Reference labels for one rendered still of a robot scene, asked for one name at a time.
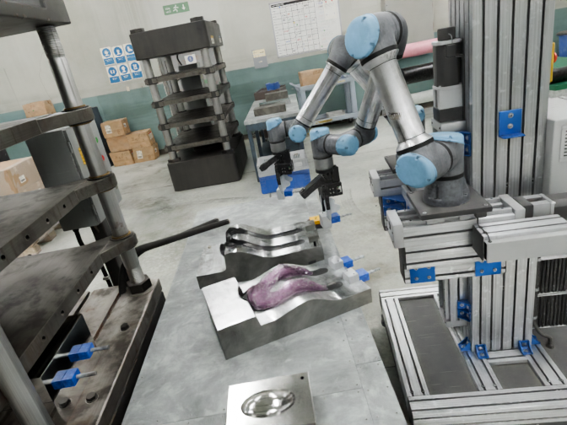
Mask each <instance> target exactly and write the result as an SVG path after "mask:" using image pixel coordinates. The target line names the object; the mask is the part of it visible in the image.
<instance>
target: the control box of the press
mask: <svg viewBox="0 0 567 425"><path fill-rule="evenodd" d="M90 125H91V127H92V130H93V133H94V136H95V139H96V142H97V144H98V146H99V149H100V153H101V156H102V158H103V160H104V163H105V167H106V169H107V171H111V172H113V171H112V169H111V165H110V162H109V159H108V157H107V154H106V152H105V148H104V145H103V142H102V140H101V137H100V134H99V131H98V128H97V126H96V123H95V119H94V120H93V121H92V122H90ZM25 142H26V144H27V147H28V149H29V151H30V154H31V157H32V159H33V160H34V163H35V166H36V168H37V170H38V172H39V175H40V177H41V180H42V182H43V185H44V187H45V188H47V187H52V186H60V185H65V184H67V183H70V182H74V181H76V180H82V179H85V178H88V177H89V176H90V174H89V170H88V168H87V165H86V163H85V161H84V156H83V155H82V152H81V149H80V147H79V145H78V140H77V138H76V136H75V133H74V131H73V127H70V126H65V127H61V128H57V129H54V130H50V131H48V132H45V133H42V134H40V135H38V136H36V137H32V138H30V139H28V140H26V141H25ZM114 192H115V193H116V198H117V200H118V203H119V202H120V201H121V200H122V196H121V193H120V191H119V188H118V186H116V187H115V188H114ZM59 222H60V224H61V226H62V230H63V231H69V230H72V231H73V232H74V233H75V236H76V239H77V241H78V244H79V245H80V246H82V245H84V242H83V241H82V238H81V235H80V233H79V229H82V228H87V227H90V228H91V230H92V233H93V235H94V238H95V241H96V240H99V239H104V238H105V237H108V236H111V235H112V232H111V229H110V226H109V224H108V222H107V219H106V216H105V213H104V210H103V208H102V206H101V203H100V199H99V197H98V195H97V194H96V195H94V196H91V197H89V198H87V199H84V200H82V201H81V202H80V203H79V204H77V205H76V206H75V207H74V208H73V209H72V210H71V211H69V212H68V213H67V214H66V215H65V216H64V217H62V218H61V219H60V220H59ZM121 264H122V258H121V256H120V255H118V256H116V257H115V258H113V259H111V260H110V261H108V262H106V263H105V266H106V269H107V271H108V273H109V274H108V273H107V271H106V269H105V267H104V266H102V267H101V271H102V273H103V275H104V276H103V281H106V283H107V285H108V287H113V286H118V278H119V271H120V268H121ZM110 278H111V279H110ZM111 282H112V283H111ZM112 284H113V286H112Z"/></svg>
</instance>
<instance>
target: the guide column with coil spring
mask: <svg viewBox="0 0 567 425"><path fill-rule="evenodd" d="M0 389H1V391H2V393H3V394H4V396H5V397H6V399H7V401H8V403H9V405H10V406H11V407H12V409H13V411H14V413H15V415H16V417H17V418H18V419H19V421H20V423H21V425H55V424H54V422H53V421H52V419H51V417H50V415H49V413H48V412H47V410H46V408H45V406H44V404H43V403H42V401H41V399H40V397H39V395H38V393H37V392H36V390H35V387H34V386H33V384H32V383H31V381H30V378H29V376H28V374H27V373H26V372H25V370H24V367H23V365H22V363H21V362H20V361H19V358H18V356H17V354H16V353H15V351H14V349H13V347H12V345H11V343H10V342H9V340H8V338H7V336H6V334H5V333H4V331H3V328H2V327H1V325H0Z"/></svg>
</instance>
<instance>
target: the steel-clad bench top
mask: <svg viewBox="0 0 567 425"><path fill-rule="evenodd" d="M321 212H322V210H321V206H320V203H319V202H318V199H317V196H316V193H315V191H313V192H312V193H311V194H310V195H309V196H308V197H307V198H306V199H304V198H303V197H302V196H301V195H300V193H299V192H298V193H294V194H293V195H292V196H286V198H285V200H279V199H278V197H277V196H276V197H270V198H266V199H261V200H256V201H252V202H243V203H239V204H235V205H229V206H225V207H216V208H212V209H208V210H202V211H198V212H197V215H196V217H195V220H194V223H193V225H192V228H193V227H196V226H198V225H199V224H202V223H206V222H207V221H209V220H212V219H214V218H219V221H221V220H224V219H226V218H228V219H229V220H230V223H229V224H226V225H224V226H221V227H218V228H216V229H211V230H209V231H206V232H203V233H200V234H196V235H193V236H191V237H188V239H187V242H186V246H185V249H184V250H183V253H182V256H181V260H180V262H179V265H178V267H177V270H176V273H175V276H174V279H173V282H172V284H171V286H170V291H169V293H168V295H167V298H166V300H165V305H164V307H163V309H162V312H161V315H160V318H159V321H158V324H157V326H156V329H155V331H154V335H153V338H152V341H151V342H150V345H149V348H148V352H147V354H146V357H145V359H144V362H143V366H142V368H141V371H140V374H139V376H138V380H137V383H136V385H135V388H134V390H133V393H132V397H131V400H130V401H129V404H128V407H127V411H126V413H125V416H124V418H123V421H122V423H121V425H226V415H227V405H228V394H229V386H230V385H238V384H244V383H248V382H253V381H258V380H263V379H271V378H276V377H281V376H285V375H291V374H298V373H304V372H308V375H309V380H310V387H311V392H312V397H313V402H314V408H315V414H316V423H317V425H407V422H406V420H405V417H404V415H403V413H402V409H401V407H400V405H399V403H398V400H397V397H396V395H395V392H394V390H393V388H392V384H391V382H390V380H389V378H388V375H387V373H386V369H385V367H384V364H383V362H382V360H381V356H380V354H379V352H378V350H377V347H376V345H375V342H374V339H373V337H372V335H371V333H370V329H369V327H368V325H367V322H366V320H365V317H364V314H363V311H362V309H361V307H359V308H357V309H353V310H351V311H349V312H346V313H344V314H341V315H338V316H336V317H333V318H331V319H329V320H325V321H323V322H321V323H319V324H316V325H313V326H311V327H308V328H306V329H304V330H302V331H298V332H295V333H294V334H291V335H289V336H286V337H283V338H281V339H278V340H277V341H274V342H270V343H268V344H266V345H263V346H261V347H258V348H255V349H253V350H250V351H249V352H245V353H242V354H241V355H238V356H236V357H233V358H230V359H228V360H226V359H225V356H224V353H223V350H222V347H221V345H220V343H219V339H218V336H217V334H216V331H215V329H214V326H213V322H212V320H211V317H210V314H209V312H208V306H207V304H206V301H205V298H204V295H203V290H202V289H200V288H199V285H198V282H197V277H196V275H197V270H198V267H199V263H200V260H201V257H202V253H203V247H204V246H206V245H215V244H219V243H224V242H226V238H225V232H226V231H227V230H228V228H229V226H232V225H234V224H247V225H251V226H254V227H257V228H261V229H275V228H278V227H282V226H285V225H290V224H293V223H298V222H304V221H307V220H308V219H310V217H314V216H319V213H321ZM309 215H310V216H309ZM317 232H318V234H319V238H320V241H321V244H322V249H323V254H324V259H327V258H330V257H333V256H338V257H339V258H341V256H340V254H339V252H338V248H337V246H336V244H335V241H334V239H333V237H332V233H331V231H330V229H329V228H327V229H324V228H321V229H317ZM345 332H346V333H345ZM352 354H353V355H352ZM355 365H356V366H355ZM357 370H358V371H357ZM360 381H361V382H360ZM362 387H363V388H362ZM365 398H366V399H365ZM367 403H368V404H367ZM370 414H371V415H370ZM372 420H373V421H372Z"/></svg>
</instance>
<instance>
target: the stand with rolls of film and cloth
mask: <svg viewBox="0 0 567 425"><path fill-rule="evenodd" d="M434 41H438V40H437V38H435V39H431V40H423V41H419V42H414V43H410V44H407V45H406V48H405V52H404V53H403V56H402V59H403V58H408V57H412V56H420V55H423V54H428V53H432V52H433V46H432V45H431V42H434ZM401 70H402V74H403V77H404V78H405V81H406V83H407V84H411V83H417V82H422V81H426V80H430V79H434V70H433V62H429V63H425V64H420V65H416V66H411V67H405V68H401ZM411 96H412V98H413V102H414V104H415V105H416V104H420V103H424V102H429V101H432V100H434V97H433V89H430V90H426V91H422V92H417V93H414V94H411Z"/></svg>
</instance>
